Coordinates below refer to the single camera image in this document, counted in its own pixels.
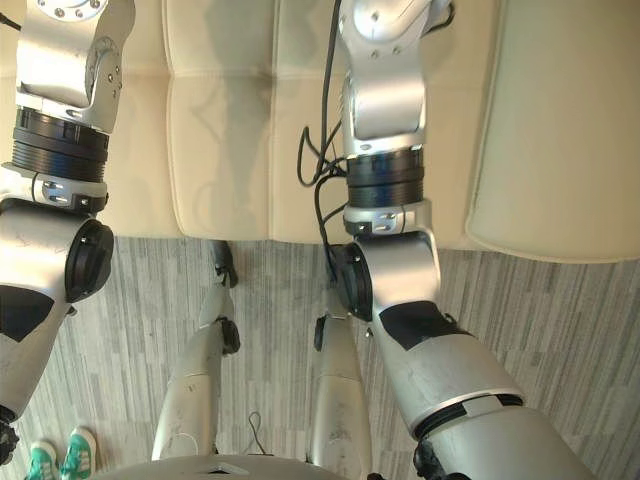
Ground silver robot right leg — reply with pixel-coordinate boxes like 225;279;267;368
308;287;375;480

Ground silver robot leg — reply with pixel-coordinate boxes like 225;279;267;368
150;240;242;462
308;287;375;480

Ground cream leather sofa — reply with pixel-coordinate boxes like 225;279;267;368
0;0;506;251

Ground silver robot left leg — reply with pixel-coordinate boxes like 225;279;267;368
150;240;242;462

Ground silver robot torso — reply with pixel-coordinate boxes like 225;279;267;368
102;453;354;480

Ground cream leather cushion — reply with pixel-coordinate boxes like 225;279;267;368
463;0;640;264

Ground person's green sneaker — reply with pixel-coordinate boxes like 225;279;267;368
24;439;59;480
59;426;99;480

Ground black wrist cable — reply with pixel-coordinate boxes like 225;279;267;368
297;0;351;286

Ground thin grey torso cord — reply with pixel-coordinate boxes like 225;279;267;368
247;411;270;457

